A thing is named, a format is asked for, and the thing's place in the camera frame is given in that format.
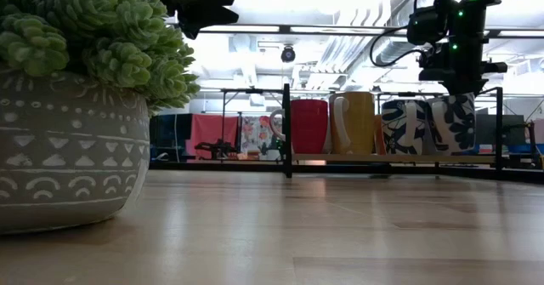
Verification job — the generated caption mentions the succulent plant grey pot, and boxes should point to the succulent plant grey pot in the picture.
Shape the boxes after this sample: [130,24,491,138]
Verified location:
[0,0,201,235]

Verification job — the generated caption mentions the blue bin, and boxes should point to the blue bin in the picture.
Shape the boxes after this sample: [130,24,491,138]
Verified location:
[507,143,544,155]

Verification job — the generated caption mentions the red hanging cloth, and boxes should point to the red hanging cloth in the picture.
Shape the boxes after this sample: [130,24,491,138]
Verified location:
[186,113,240,159]

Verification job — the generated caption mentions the orange mug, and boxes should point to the orange mug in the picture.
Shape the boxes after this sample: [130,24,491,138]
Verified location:
[373,114,387,155]

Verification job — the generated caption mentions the black background stand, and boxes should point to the black background stand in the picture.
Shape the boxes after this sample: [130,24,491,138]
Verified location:
[219,88,285,144]

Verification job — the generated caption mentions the black background robot arms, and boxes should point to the black background robot arms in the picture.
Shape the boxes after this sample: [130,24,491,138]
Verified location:
[194,139,239,161]

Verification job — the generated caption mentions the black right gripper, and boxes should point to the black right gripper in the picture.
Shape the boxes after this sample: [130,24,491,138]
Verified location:
[418,0,509,96]

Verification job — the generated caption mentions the red mug white handle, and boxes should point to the red mug white handle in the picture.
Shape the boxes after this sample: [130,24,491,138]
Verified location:
[269,99,330,155]

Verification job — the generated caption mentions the wooden shelf black frame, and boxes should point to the wooden shelf black frame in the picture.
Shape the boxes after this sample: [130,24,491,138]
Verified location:
[281,83,506,179]

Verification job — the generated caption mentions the black overhead camera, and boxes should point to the black overhead camera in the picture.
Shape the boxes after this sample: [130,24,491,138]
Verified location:
[280,45,297,64]

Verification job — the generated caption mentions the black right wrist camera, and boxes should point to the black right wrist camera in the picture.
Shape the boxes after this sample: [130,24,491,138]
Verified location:
[406,7,447,46]

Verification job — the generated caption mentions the blue floral white mug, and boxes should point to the blue floral white mug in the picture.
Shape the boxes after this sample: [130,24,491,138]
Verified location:
[381,99,430,156]
[427,92,477,155]

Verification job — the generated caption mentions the floral patterned cloth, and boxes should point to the floral patterned cloth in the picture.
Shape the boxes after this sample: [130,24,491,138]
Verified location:
[240,115,284,154]

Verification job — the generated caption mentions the black background monitor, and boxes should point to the black background monitor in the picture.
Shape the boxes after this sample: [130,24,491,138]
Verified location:
[149,113,189,161]

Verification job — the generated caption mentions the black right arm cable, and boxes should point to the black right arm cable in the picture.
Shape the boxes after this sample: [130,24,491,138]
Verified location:
[368,0,430,68]

